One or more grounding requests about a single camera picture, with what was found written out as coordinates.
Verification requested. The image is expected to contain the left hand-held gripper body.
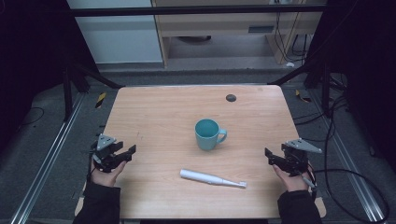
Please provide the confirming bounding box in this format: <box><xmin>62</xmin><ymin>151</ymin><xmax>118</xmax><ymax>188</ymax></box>
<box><xmin>90</xmin><ymin>133</ymin><xmax>125</xmax><ymax>174</ymax></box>

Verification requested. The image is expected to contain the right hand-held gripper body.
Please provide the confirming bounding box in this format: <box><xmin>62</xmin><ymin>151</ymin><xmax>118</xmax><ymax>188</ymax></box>
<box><xmin>280</xmin><ymin>137</ymin><xmax>323</xmax><ymax>177</ymax></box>

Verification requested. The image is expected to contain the teal cup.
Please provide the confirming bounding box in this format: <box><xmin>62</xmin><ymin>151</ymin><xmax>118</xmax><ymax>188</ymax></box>
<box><xmin>194</xmin><ymin>118</ymin><xmax>228</xmax><ymax>152</ymax></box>

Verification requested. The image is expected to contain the white electric toothbrush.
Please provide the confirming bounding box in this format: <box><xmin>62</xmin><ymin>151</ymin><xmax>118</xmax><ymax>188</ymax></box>
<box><xmin>179</xmin><ymin>168</ymin><xmax>248</xmax><ymax>189</ymax></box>

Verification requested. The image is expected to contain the person's right hand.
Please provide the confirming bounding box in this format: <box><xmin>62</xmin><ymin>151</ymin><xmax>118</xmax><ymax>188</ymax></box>
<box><xmin>272</xmin><ymin>161</ymin><xmax>316</xmax><ymax>193</ymax></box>

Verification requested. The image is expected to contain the person's left hand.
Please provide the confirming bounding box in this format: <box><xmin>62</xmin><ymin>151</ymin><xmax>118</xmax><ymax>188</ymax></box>
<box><xmin>90</xmin><ymin>159</ymin><xmax>128</xmax><ymax>189</ymax></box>

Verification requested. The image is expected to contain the yellow black striped tape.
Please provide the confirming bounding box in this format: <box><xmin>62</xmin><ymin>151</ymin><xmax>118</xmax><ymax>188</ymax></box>
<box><xmin>294</xmin><ymin>89</ymin><xmax>312</xmax><ymax>104</ymax></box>
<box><xmin>94</xmin><ymin>91</ymin><xmax>107</xmax><ymax>109</ymax></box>

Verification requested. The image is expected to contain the black metal stand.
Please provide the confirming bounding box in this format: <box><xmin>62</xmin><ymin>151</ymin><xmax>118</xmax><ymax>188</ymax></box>
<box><xmin>267</xmin><ymin>57</ymin><xmax>332</xmax><ymax>118</ymax></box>
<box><xmin>62</xmin><ymin>60</ymin><xmax>125</xmax><ymax>123</ymax></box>

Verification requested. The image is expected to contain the white cabinet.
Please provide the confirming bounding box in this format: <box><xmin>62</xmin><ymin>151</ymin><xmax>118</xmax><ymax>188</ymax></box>
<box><xmin>65</xmin><ymin>0</ymin><xmax>164</xmax><ymax>65</ymax></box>

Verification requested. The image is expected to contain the light wooden desk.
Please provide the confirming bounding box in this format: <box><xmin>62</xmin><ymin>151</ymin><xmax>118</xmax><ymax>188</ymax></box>
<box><xmin>150</xmin><ymin>0</ymin><xmax>328</xmax><ymax>69</ymax></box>

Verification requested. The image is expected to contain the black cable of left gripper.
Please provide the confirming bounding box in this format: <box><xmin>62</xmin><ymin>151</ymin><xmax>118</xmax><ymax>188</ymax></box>
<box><xmin>86</xmin><ymin>150</ymin><xmax>96</xmax><ymax>185</ymax></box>

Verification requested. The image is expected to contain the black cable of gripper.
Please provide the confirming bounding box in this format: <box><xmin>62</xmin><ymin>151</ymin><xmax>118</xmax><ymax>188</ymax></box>
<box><xmin>299</xmin><ymin>92</ymin><xmax>391</xmax><ymax>224</ymax></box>
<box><xmin>86</xmin><ymin>150</ymin><xmax>96</xmax><ymax>185</ymax></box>

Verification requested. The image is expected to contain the aluminium floor rail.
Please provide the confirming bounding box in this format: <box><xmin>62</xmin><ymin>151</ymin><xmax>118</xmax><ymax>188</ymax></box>
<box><xmin>307</xmin><ymin>90</ymin><xmax>389</xmax><ymax>223</ymax></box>
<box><xmin>8</xmin><ymin>92</ymin><xmax>87</xmax><ymax>224</ymax></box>

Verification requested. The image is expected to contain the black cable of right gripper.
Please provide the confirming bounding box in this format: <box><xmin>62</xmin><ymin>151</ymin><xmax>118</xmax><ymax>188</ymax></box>
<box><xmin>299</xmin><ymin>92</ymin><xmax>391</xmax><ymax>224</ymax></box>

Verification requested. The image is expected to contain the bundle of black cables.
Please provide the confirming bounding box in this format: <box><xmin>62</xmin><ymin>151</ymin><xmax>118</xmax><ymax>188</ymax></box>
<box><xmin>273</xmin><ymin>11</ymin><xmax>312</xmax><ymax>63</ymax></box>

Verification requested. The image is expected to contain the black frame crossbar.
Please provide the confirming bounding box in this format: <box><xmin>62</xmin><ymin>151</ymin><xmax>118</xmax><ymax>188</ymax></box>
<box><xmin>68</xmin><ymin>4</ymin><xmax>328</xmax><ymax>18</ymax></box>

